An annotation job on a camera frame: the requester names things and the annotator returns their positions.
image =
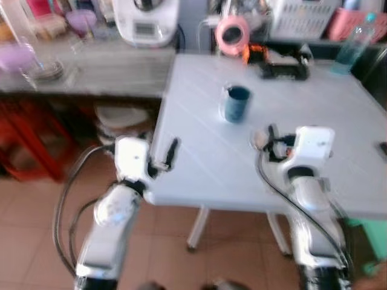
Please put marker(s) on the small purple bowl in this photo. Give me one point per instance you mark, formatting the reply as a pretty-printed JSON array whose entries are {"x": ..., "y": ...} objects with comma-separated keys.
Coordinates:
[{"x": 80, "y": 21}]

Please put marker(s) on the white plastic basket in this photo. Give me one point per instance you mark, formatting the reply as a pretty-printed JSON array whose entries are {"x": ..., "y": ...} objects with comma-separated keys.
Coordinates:
[{"x": 302, "y": 18}]

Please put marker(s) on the pink plastic basket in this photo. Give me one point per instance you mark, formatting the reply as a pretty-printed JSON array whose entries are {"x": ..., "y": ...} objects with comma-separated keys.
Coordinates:
[{"x": 338, "y": 25}]

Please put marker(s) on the green plastic stool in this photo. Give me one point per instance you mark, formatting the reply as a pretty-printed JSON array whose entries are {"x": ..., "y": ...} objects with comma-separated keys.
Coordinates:
[{"x": 372, "y": 237}]

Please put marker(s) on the teal plastic bottle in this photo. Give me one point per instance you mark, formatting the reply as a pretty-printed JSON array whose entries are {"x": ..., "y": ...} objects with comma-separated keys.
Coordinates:
[{"x": 352, "y": 45}]

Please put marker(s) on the pink round roll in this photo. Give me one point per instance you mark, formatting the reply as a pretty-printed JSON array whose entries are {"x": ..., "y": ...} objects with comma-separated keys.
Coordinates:
[{"x": 231, "y": 35}]

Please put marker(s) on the dark blue cup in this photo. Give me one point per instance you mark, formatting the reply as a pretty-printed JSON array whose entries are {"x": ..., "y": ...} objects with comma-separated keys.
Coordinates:
[{"x": 236, "y": 106}]

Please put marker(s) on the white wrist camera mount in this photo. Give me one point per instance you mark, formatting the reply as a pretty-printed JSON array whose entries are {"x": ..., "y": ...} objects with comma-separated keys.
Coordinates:
[
  {"x": 131, "y": 157},
  {"x": 309, "y": 148}
]

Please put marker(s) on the white pot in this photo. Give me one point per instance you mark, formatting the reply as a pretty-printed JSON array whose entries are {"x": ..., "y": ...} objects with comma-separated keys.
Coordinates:
[{"x": 121, "y": 121}]

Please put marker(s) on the glass dish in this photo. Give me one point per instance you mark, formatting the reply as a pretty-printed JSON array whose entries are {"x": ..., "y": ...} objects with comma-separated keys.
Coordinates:
[{"x": 45, "y": 70}]

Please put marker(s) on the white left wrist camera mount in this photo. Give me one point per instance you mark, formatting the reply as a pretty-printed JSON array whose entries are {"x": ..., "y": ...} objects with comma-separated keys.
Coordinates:
[{"x": 131, "y": 157}]

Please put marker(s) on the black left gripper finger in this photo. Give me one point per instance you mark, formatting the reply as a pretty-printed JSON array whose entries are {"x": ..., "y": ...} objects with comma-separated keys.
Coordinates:
[{"x": 172, "y": 152}]

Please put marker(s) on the red plastic stool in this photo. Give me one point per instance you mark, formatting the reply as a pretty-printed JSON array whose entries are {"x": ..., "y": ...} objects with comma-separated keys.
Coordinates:
[{"x": 33, "y": 142}]

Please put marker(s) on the white kitchen appliance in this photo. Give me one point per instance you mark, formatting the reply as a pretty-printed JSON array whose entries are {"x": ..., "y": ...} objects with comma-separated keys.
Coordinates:
[{"x": 145, "y": 21}]

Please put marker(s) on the black and orange device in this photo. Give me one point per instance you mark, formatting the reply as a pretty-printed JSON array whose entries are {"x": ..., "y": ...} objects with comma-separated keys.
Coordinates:
[{"x": 281, "y": 65}]

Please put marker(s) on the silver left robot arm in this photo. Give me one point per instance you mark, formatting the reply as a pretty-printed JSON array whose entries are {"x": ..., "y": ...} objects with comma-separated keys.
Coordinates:
[{"x": 109, "y": 232}]

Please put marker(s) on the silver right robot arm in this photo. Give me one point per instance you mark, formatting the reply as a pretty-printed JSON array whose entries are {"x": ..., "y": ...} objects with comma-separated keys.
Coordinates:
[{"x": 317, "y": 223}]

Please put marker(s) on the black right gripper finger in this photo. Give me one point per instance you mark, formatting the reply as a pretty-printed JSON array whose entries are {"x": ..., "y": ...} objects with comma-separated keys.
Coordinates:
[{"x": 273, "y": 133}]

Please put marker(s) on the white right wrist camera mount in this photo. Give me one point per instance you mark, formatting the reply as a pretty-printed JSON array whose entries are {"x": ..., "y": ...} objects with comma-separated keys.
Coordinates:
[{"x": 309, "y": 148}]

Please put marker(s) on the grey kitchen counter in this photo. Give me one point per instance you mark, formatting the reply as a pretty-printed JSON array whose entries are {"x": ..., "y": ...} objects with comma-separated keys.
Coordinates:
[{"x": 115, "y": 72}]

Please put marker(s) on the large purple bowl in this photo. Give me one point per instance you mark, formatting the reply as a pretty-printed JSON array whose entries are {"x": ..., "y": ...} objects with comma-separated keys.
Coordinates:
[{"x": 15, "y": 58}]

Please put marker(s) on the white folding table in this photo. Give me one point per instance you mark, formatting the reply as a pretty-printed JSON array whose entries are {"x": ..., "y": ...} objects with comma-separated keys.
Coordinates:
[{"x": 266, "y": 175}]

